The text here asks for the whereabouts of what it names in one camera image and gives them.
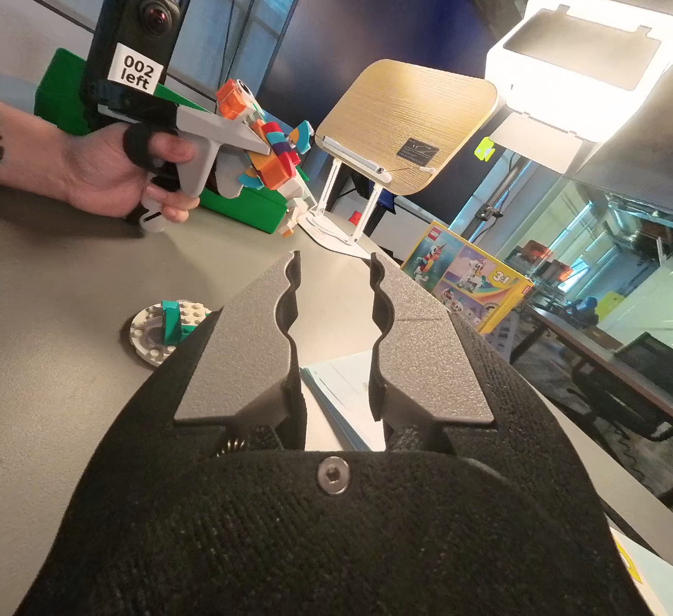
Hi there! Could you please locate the green plastic bin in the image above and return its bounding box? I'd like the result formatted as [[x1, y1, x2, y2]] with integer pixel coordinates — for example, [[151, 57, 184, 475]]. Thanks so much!
[[34, 47, 289, 234]]

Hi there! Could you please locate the person's left hand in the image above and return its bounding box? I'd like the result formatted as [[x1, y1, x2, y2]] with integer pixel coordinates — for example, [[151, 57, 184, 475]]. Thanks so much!
[[63, 124, 202, 223]]

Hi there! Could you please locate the white light panel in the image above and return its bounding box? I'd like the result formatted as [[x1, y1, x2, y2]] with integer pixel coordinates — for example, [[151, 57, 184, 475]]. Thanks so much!
[[484, 0, 673, 150]]

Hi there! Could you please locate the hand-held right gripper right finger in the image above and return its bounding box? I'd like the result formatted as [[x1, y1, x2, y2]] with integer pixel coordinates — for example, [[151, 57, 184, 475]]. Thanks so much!
[[368, 252, 496, 430]]

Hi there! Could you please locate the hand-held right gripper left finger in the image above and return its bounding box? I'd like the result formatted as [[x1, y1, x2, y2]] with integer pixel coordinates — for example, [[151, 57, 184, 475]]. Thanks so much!
[[174, 250, 308, 433]]

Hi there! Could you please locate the instruction booklet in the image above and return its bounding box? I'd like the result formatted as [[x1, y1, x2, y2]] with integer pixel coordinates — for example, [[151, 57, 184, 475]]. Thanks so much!
[[299, 350, 391, 453]]

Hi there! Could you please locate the yellow lego set box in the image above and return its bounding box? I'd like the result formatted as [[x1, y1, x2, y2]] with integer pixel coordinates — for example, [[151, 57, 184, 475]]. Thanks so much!
[[401, 222, 535, 335]]

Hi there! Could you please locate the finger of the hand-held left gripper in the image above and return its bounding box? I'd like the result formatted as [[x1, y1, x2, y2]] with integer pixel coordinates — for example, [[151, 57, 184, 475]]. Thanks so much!
[[175, 105, 272, 198], [217, 152, 254, 200]]

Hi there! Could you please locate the wooden book stand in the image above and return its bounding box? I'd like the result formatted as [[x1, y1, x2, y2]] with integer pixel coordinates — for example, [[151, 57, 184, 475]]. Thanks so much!
[[299, 59, 498, 258]]

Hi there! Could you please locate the orange lego seahorse figure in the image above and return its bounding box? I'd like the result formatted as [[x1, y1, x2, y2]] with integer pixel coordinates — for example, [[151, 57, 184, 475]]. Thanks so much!
[[216, 79, 317, 239]]

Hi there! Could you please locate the round white lego base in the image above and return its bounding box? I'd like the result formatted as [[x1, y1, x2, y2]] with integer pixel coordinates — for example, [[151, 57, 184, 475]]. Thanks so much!
[[130, 299, 212, 367]]

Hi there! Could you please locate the person's left forearm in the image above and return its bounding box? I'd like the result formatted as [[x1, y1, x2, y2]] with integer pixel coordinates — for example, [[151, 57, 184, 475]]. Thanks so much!
[[0, 101, 74, 193]]

